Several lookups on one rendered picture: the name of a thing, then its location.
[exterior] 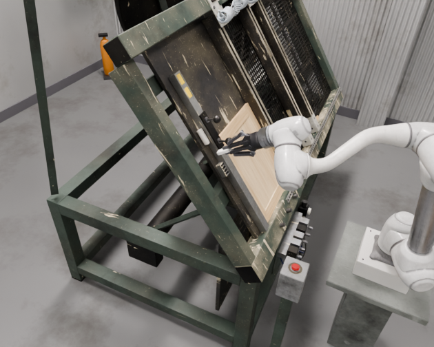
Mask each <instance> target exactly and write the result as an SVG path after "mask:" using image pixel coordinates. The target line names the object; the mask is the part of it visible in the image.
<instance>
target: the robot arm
mask: <svg viewBox="0 0 434 347"><path fill-rule="evenodd" d="M310 134H311V126H310V123H309V121H308V119H307V118H305V117H304V116H292V117H288V118H283V119H282V120H279V121H277V122H275V123H274V124H272V125H268V126H266V127H263V128H260V129H259V130H258V131H257V132H254V133H251V134H246V133H244V131H243V130H241V131H240V133H239V134H237V135H236V136H234V137H233V138H232V139H230V140H229V141H228V142H227V145H226V146H224V147H223V148H222V149H219V150H218V151H217V152H216V153H217V155H218V156H219V155H221V154H226V155H227V154H233V155H234V156H251V157H254V156H255V154H256V153H255V151H256V150H258V149H262V148H264V149H268V148H271V147H275V155H274V169H275V175H276V180H277V182H278V184H279V185H280V186H281V187H282V188H283V189H284V190H287V191H295V190H297V189H299V188H300V187H301V186H302V184H303V180H304V179H307V178H308V177H309V176H310V175H313V174H321V173H324V172H327V171H330V170H332V169H334V168H335V167H337V166H338V165H340V164H342V163H343V162H344V161H345V160H347V159H349V158H350V157H352V156H353V155H354V154H356V153H358V152H359V151H360V150H362V149H363V148H365V147H366V146H368V145H371V144H374V143H383V144H387V145H393V146H396V147H403V148H409V149H412V151H413V152H415V153H416V154H417V156H418V157H419V159H420V161H419V165H420V181H421V183H422V188H421V191H420V196H419V199H418V202H417V207H416V210H415V215H413V214H411V213H409V212H405V211H401V212H398V213H394V214H393V215H392V216H391V217H390V218H389V219H388V220H387V221H386V222H385V224H384V226H383V227H382V230H381V232H380V234H379V235H375V236H374V244H373V250H372V253H371V254H370V256H369V257H370V258H371V259H372V260H377V261H380V262H383V263H385V264H388V265H391V266H394V267H395V269H396V271H397V274H398V275H399V277H400V279H401V280H402V281H403V282H404V284H405V285H407V286H408V287H409V288H410V289H412V290H414V291H419V292H422V291H428V290H430V289H432V288H433V287H434V246H433V244H434V123H426V122H413V123H400V124H395V125H385V126H379V127H372V128H369V129H365V130H364V131H362V132H360V133H359V134H356V135H355V136H354V137H353V138H351V139H350V140H348V141H347V142H346V143H345V144H343V145H342V146H341V147H339V148H338V149H336V150H335V151H334V152H333V153H331V154H329V155H328V156H327V157H325V158H319V159H317V158H312V157H310V155H309V154H308V153H304V152H303V151H301V144H302V141H303V140H305V139H306V138H307V137H308V136H309V135H310ZM243 136H244V138H243V139H242V140H240V141H237V142H234V141H235V140H237V139H239V138H240V137H243ZM233 142H234V143H233ZM240 145H242V146H240ZM237 146H240V147H237ZM233 147H236V148H233ZM232 148H233V149H232ZM244 150H249V151H244Z"/></svg>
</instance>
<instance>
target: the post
mask: <svg viewBox="0 0 434 347"><path fill-rule="evenodd" d="M292 304H293V302H292V301H290V300H288V299H285V298H283V297H281V300H280V305H279V309H278V314H277V317H276V323H275V326H274V329H273V335H272V338H271V343H270V347H281V344H282V340H283V337H284V334H285V329H286V327H287V322H288V319H289V314H290V312H291V307H292Z"/></svg>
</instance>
